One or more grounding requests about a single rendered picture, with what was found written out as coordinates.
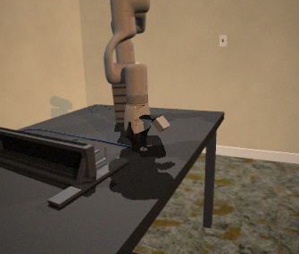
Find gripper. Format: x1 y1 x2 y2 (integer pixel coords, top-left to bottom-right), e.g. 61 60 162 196
124 103 151 152

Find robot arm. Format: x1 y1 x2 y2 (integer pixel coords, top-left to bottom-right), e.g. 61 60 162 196
104 0 170 133

